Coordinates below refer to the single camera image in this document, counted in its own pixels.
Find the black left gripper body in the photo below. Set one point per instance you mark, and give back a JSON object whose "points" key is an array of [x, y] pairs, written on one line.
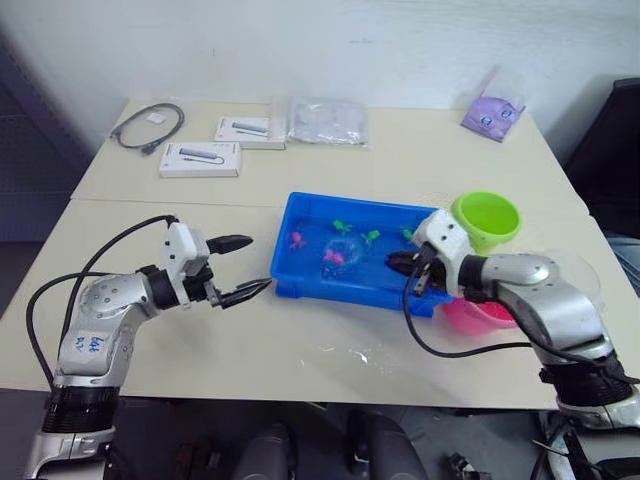
{"points": [[196, 287]]}

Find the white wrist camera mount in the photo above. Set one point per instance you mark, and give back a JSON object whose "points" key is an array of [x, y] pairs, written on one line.
{"points": [[182, 247], [447, 235]]}

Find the green toy fish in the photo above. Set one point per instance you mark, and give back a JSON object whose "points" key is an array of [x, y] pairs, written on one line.
{"points": [[371, 236], [342, 226], [408, 233]]}

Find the blue grey cloth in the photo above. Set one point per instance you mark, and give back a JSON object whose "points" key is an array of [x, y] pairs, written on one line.
{"points": [[625, 260]]}

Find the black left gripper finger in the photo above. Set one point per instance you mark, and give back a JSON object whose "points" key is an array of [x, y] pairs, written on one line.
{"points": [[232, 243], [247, 291]]}

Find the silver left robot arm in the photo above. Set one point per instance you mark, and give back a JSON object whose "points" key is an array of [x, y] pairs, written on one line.
{"points": [[95, 310]]}

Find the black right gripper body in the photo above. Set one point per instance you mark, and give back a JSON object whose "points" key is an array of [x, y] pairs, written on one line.
{"points": [[436, 272]]}

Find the purple pouch in clear bag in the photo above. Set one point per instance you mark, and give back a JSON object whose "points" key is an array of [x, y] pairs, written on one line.
{"points": [[492, 115]]}

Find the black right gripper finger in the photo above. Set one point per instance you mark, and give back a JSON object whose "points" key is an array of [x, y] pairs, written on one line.
{"points": [[402, 262], [422, 285]]}

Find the pink plastic bucket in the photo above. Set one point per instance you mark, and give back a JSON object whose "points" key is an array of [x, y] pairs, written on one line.
{"points": [[475, 320]]}

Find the clear plastic bag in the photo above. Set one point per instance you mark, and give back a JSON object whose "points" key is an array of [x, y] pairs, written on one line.
{"points": [[327, 120]]}

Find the pink toy fish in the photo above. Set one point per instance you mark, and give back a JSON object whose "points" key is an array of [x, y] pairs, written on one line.
{"points": [[334, 258], [296, 242]]}

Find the small white packet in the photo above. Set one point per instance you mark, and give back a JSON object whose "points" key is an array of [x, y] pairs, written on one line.
{"points": [[155, 118]]}

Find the white product box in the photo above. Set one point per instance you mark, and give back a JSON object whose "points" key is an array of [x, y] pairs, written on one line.
{"points": [[200, 162], [250, 137]]}

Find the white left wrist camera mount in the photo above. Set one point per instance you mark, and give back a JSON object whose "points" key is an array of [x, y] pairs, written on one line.
{"points": [[182, 247]]}

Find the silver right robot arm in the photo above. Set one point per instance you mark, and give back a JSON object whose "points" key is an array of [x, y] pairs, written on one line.
{"points": [[550, 300]]}

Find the small round fish net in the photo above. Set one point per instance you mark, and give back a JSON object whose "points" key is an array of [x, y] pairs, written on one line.
{"points": [[356, 252]]}

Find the blue plastic tub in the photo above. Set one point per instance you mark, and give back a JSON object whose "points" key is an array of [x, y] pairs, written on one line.
{"points": [[305, 280]]}

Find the clear plastic cup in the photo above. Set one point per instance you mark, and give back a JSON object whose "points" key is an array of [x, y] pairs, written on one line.
{"points": [[582, 277]]}

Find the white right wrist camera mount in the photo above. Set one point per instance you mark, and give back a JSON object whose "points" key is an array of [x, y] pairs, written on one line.
{"points": [[447, 235]]}

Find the dark rounded shape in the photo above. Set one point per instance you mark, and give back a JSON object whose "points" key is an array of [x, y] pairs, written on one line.
{"points": [[385, 450], [262, 457]]}

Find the green plastic bucket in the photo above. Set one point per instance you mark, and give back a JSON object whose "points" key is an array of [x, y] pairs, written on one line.
{"points": [[487, 212]]}

